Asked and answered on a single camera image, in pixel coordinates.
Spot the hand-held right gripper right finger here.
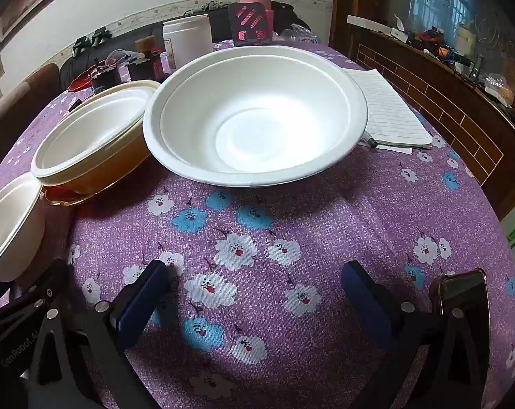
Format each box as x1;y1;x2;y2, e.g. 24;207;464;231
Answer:
340;260;492;409

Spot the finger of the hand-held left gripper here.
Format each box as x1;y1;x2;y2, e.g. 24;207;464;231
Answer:
0;259;71;330

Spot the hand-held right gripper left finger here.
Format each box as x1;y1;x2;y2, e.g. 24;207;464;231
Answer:
25;259;173;409

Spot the small white foam bowl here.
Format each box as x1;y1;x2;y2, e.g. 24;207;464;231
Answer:
0;173;46;283

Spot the red gold-rimmed plate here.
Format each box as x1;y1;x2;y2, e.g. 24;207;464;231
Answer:
42;178;127;208

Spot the beige plastic bowl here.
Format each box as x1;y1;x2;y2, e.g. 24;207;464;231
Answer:
31;79;163;195

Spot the large white foam bowl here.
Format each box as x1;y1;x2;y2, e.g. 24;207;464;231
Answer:
142;45;369;188

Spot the black smartphone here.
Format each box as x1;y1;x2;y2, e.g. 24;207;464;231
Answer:
429;268;491;352

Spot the purple floral tablecloth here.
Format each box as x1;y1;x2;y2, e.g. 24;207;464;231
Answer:
0;40;515;409

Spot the brown armchair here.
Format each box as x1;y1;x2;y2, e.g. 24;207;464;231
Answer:
0;63;61;169

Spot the lined white notepad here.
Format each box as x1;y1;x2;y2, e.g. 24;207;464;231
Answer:
344;68;434;151

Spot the red glass dish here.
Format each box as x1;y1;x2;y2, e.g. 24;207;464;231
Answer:
67;72;97;93

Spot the black pump motor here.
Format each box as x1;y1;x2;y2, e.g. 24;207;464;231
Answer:
89;65;129;95

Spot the wooden cabinet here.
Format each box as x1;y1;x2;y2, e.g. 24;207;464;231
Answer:
346;15;515;260

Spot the black can with cork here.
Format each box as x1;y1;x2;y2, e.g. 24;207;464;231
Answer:
127;37;163;82

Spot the clear plastic cup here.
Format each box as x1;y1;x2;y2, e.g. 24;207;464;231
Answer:
106;49;148;70

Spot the white plastic jar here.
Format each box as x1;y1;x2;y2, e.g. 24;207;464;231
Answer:
162;14;214;71

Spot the clear plastic bag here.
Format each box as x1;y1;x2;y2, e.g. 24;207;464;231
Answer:
279;25;319;44

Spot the white flat box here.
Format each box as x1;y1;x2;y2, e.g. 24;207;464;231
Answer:
347;14;407;35

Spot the black leather sofa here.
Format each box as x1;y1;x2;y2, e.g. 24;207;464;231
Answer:
59;2;315;94

